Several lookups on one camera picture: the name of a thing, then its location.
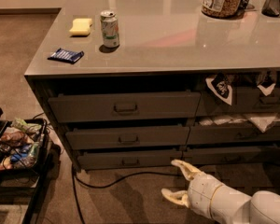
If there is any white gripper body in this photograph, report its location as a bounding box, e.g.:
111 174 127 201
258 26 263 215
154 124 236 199
188 172 223 218

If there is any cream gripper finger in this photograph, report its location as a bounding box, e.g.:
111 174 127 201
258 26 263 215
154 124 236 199
171 160 204 181
161 189 190 208

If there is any grey drawer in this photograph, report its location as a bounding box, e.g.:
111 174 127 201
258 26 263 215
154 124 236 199
193 74 280 116
66 125 189 150
188 124 280 145
77 148 183 170
49 91 201 123

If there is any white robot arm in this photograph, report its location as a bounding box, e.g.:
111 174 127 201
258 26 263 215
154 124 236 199
161 160 280 224

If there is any grey bottom left drawer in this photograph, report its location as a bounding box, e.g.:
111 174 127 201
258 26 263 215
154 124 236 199
77 148 183 170

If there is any grey middle right drawer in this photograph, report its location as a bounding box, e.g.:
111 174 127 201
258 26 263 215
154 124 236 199
188 124 280 145

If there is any grey middle left drawer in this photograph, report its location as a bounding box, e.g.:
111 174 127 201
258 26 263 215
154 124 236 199
66 125 189 150

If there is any white cloth in drawer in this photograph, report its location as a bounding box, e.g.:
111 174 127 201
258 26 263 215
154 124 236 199
198 113 280 133

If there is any grey top right drawer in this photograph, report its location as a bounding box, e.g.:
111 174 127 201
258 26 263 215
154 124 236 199
193 74 280 116

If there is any black white pennant cloth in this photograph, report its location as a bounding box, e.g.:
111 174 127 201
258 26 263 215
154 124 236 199
205 74 232 105

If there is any grey counter cabinet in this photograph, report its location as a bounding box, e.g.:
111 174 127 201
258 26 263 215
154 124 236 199
25 0 280 170

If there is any white hanging cloth right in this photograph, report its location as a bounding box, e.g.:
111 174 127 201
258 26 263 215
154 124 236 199
257 71 277 96

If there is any black tray of snacks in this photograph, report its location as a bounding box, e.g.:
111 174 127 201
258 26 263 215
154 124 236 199
0 119 48 175

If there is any green white soda can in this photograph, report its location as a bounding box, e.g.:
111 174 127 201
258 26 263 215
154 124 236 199
100 10 119 48

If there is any blue snack bar wrapper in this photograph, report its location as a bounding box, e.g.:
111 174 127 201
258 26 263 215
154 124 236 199
49 48 84 64

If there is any large jar of nuts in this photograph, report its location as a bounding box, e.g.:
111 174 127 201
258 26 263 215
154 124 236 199
202 0 241 18

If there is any yellow sponge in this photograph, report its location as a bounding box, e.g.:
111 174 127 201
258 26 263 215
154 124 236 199
69 18 92 35

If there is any black floor cable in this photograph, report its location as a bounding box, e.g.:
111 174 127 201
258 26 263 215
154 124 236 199
71 163 185 224

